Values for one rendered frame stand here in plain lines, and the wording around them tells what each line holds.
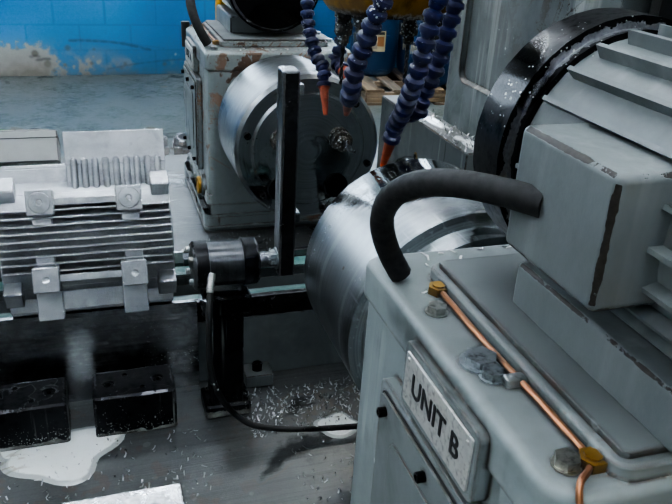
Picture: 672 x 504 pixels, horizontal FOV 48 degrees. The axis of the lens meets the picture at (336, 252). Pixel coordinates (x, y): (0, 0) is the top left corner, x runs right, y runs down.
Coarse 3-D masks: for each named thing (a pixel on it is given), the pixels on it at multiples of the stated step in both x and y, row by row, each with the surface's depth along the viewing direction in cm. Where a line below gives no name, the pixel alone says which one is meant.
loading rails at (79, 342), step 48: (0, 288) 102; (192, 288) 110; (288, 288) 107; (0, 336) 93; (48, 336) 95; (96, 336) 97; (144, 336) 99; (192, 336) 101; (288, 336) 107; (0, 384) 95; (192, 384) 104
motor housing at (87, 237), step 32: (64, 192) 91; (96, 192) 92; (0, 224) 87; (64, 224) 87; (96, 224) 90; (128, 224) 91; (160, 224) 91; (0, 256) 87; (32, 256) 87; (64, 256) 89; (96, 256) 90; (160, 256) 93; (32, 288) 90; (64, 288) 91; (96, 288) 93
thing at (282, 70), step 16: (288, 80) 83; (288, 96) 84; (288, 112) 84; (288, 128) 85; (288, 144) 86; (288, 160) 87; (288, 176) 88; (288, 192) 88; (288, 208) 89; (288, 224) 90; (288, 240) 91; (272, 256) 92; (288, 256) 92; (288, 272) 93
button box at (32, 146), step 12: (0, 132) 112; (12, 132) 113; (24, 132) 113; (36, 132) 114; (48, 132) 114; (0, 144) 112; (12, 144) 113; (24, 144) 113; (36, 144) 114; (48, 144) 114; (0, 156) 112; (12, 156) 113; (24, 156) 113; (36, 156) 114; (48, 156) 114; (60, 156) 119
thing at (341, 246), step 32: (416, 160) 84; (352, 192) 81; (320, 224) 83; (352, 224) 77; (416, 224) 71; (448, 224) 70; (480, 224) 70; (320, 256) 81; (352, 256) 74; (320, 288) 80; (352, 288) 72; (320, 320) 84; (352, 320) 71; (352, 352) 73
